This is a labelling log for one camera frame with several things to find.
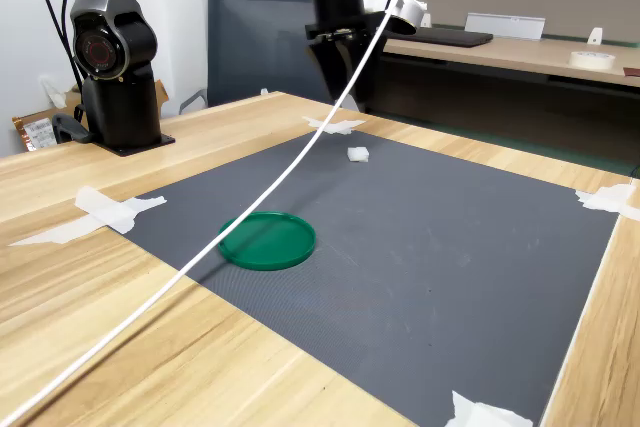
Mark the small white plastic terminal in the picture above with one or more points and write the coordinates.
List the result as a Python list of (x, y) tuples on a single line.
[(358, 154)]

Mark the round green lid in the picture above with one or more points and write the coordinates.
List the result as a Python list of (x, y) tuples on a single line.
[(275, 244)]

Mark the white tape on mat corner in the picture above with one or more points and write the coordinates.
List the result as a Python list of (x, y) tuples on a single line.
[(475, 414), (105, 209), (607, 199), (345, 126)]

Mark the dark grey office chair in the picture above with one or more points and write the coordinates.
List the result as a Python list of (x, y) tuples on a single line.
[(260, 47)]

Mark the black keyboard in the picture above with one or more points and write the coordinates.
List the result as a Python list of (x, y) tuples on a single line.
[(450, 38)]

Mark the pale wooden desk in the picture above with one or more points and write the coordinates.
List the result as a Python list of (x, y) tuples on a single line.
[(525, 54)]

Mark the dark grey mat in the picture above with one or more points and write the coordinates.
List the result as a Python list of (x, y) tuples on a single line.
[(425, 272)]

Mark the roll of masking tape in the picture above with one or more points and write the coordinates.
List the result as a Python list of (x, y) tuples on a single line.
[(580, 61)]

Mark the brown cardboard box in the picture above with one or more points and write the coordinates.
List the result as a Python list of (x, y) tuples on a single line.
[(74, 99)]

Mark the dark red flat object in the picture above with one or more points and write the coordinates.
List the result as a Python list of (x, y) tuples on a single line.
[(631, 72)]

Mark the black table clamp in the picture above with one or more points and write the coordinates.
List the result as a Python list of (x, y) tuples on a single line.
[(67, 129)]

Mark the crumpled white tissue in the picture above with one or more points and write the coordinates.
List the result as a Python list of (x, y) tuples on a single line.
[(52, 92)]

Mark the white barcode label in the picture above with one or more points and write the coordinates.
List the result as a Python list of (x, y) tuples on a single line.
[(39, 133)]

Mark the white camera box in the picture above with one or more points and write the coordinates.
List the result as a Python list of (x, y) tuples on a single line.
[(411, 9)]

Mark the small white bracket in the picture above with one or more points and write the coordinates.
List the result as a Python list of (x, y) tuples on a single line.
[(425, 20), (595, 37)]

